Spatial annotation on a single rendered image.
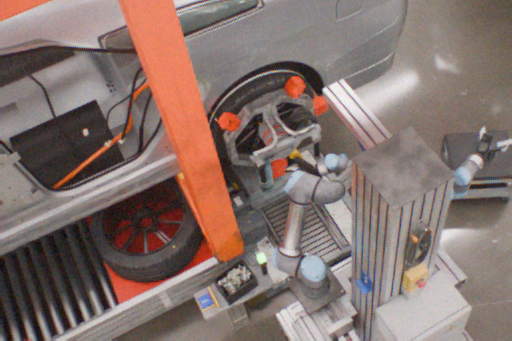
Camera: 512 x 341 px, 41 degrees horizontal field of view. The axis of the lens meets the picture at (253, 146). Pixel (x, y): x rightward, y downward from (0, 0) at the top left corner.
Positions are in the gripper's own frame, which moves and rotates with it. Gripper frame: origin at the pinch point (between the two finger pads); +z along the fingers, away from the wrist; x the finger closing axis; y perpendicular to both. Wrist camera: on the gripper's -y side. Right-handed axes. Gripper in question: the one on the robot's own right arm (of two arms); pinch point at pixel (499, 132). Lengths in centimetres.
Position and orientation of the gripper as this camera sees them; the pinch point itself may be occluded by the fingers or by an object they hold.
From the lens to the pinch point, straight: 353.8
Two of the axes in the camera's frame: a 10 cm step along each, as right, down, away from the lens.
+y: 1.4, 6.9, 7.1
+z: 6.7, -5.9, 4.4
